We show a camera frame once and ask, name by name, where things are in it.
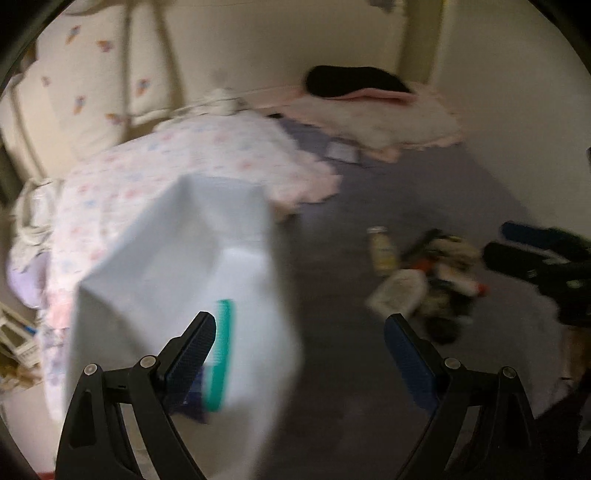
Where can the white quilted floral pillow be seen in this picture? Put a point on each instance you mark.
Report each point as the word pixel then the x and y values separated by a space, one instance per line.
pixel 92 83

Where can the floral print quilt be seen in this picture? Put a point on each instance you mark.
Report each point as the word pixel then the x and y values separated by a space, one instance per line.
pixel 184 152

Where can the white plastic bin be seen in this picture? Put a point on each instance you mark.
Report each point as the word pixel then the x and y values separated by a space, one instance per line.
pixel 152 258

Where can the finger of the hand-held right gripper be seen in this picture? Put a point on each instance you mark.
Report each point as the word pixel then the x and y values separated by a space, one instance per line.
pixel 531 233
pixel 512 261

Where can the white card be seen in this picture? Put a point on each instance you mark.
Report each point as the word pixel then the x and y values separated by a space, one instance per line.
pixel 342 151

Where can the white tube with orange cap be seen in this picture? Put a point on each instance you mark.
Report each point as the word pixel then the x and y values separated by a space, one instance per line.
pixel 461 282

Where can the black cloth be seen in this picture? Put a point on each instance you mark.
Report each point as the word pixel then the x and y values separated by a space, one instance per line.
pixel 351 81

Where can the lavender cushion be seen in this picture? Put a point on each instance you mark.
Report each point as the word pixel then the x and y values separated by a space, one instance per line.
pixel 27 281

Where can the pink folded cloth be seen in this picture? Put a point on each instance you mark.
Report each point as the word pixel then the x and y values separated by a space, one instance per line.
pixel 383 95

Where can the small yellowish bottle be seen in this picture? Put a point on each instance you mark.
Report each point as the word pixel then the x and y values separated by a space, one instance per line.
pixel 382 251

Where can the white plush toy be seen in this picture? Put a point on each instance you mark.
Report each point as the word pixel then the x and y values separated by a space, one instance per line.
pixel 221 101

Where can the white bottle with orange cap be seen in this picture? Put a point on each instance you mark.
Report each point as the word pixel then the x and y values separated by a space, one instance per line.
pixel 397 290

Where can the pink ruffled pillow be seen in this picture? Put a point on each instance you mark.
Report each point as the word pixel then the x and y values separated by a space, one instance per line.
pixel 392 120

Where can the teal comb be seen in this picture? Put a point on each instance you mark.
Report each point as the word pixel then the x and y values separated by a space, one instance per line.
pixel 222 350

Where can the black fluffy pompom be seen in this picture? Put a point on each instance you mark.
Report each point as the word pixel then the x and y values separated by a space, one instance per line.
pixel 443 327

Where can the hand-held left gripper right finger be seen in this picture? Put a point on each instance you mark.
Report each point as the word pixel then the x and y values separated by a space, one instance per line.
pixel 411 364

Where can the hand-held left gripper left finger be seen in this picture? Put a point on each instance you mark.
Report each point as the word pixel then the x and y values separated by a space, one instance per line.
pixel 194 355

